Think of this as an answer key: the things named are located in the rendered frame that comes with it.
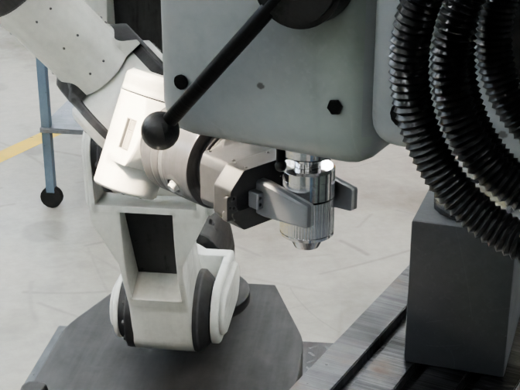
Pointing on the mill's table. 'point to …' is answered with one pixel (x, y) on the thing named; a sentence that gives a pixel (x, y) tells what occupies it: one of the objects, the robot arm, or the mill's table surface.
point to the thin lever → (280, 160)
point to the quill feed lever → (163, 121)
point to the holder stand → (459, 293)
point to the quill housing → (277, 78)
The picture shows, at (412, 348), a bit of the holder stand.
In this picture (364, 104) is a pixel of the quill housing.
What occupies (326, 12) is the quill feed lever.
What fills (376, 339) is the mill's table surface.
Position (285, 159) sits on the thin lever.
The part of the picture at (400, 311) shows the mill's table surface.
